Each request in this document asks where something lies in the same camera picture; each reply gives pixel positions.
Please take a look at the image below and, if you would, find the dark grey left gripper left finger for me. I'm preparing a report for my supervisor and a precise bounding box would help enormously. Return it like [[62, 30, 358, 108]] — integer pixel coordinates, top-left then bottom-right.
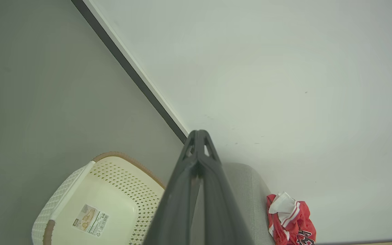
[[143, 130, 200, 245]]

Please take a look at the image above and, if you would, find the dark and white baseboard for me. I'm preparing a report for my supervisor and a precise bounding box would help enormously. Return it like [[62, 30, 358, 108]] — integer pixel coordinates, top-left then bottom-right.
[[71, 0, 190, 144]]

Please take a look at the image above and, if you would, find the cream perforated laundry basket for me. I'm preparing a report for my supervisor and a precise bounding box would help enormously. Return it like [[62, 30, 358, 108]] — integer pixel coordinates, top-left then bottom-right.
[[31, 151, 166, 245]]

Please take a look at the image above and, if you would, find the paper barcode label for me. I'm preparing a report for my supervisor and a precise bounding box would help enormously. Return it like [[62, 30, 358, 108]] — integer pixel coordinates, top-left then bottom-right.
[[72, 203, 110, 237]]

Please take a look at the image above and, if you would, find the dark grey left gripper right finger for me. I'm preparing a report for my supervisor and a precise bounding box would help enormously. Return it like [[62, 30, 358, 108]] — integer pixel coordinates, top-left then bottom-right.
[[198, 130, 255, 245]]

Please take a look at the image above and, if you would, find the red and white clothing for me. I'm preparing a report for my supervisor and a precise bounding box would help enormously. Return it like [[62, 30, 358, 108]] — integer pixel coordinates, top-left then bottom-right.
[[266, 192, 317, 245]]

